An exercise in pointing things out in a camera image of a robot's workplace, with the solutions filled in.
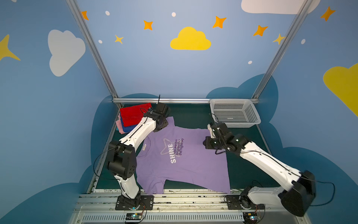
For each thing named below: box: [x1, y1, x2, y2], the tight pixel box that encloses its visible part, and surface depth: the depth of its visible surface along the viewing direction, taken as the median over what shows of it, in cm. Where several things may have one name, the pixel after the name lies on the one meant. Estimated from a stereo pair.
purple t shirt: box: [135, 116, 231, 195], surface depth 92 cm
